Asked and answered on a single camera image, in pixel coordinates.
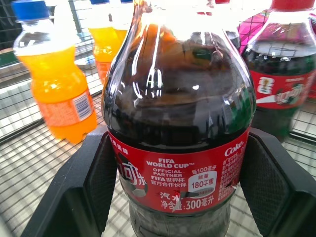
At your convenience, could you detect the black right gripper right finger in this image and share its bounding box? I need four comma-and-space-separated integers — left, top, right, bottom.
238, 127, 316, 237

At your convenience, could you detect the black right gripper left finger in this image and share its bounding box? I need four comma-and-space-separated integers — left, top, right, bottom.
21, 125, 119, 237

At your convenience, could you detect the cola bottle with red label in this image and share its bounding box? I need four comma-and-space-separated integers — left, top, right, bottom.
240, 0, 316, 143
101, 0, 257, 237

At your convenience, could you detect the orange soda bottle blue cap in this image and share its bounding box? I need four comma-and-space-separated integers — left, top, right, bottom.
113, 0, 134, 45
87, 0, 122, 84
11, 0, 98, 145

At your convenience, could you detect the pink snack bag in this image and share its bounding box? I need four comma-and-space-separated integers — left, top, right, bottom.
237, 9, 316, 54

